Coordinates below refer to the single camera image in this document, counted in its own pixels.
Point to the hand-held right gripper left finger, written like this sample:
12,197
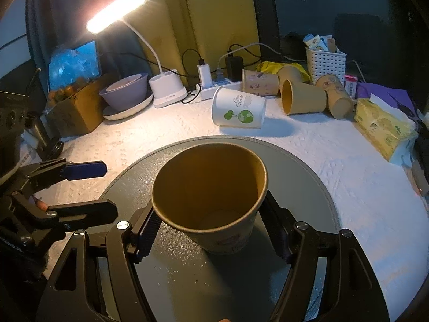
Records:
146,233

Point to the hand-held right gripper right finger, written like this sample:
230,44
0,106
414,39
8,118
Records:
275,229

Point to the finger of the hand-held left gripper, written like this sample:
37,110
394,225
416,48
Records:
85,169
94,210

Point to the white paper cup green print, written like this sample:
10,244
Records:
239,109

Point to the plain brown paper cup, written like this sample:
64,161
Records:
306,99
291,73

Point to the brown printed paper cup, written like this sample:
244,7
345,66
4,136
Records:
337,95
261,83

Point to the black cylindrical stand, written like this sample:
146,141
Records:
42,134

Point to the round grey tray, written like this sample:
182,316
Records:
301,191

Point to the cardboard box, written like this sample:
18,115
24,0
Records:
78,114

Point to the white plate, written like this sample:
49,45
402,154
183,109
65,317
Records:
134,109

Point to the pile of oranges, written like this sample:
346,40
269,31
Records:
65,91

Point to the purple bowl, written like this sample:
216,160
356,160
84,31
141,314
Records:
125,92

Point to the blue plastic bag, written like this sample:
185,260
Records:
72,62

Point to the white desk lamp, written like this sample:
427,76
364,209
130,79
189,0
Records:
167,90

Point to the yellow tissue pack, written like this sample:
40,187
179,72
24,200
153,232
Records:
378,127

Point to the white power strip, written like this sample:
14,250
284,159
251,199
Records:
221,89

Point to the white charger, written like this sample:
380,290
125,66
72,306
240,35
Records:
204,73

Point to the red and white box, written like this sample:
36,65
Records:
351,85

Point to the yellow plastic bag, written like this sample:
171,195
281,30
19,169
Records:
269,67

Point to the black charger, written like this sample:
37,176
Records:
234,67

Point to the white plastic basket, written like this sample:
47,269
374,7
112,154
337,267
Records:
326,67

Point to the purple cloth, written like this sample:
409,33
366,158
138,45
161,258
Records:
385,94

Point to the packets in basket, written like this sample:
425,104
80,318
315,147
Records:
320,43

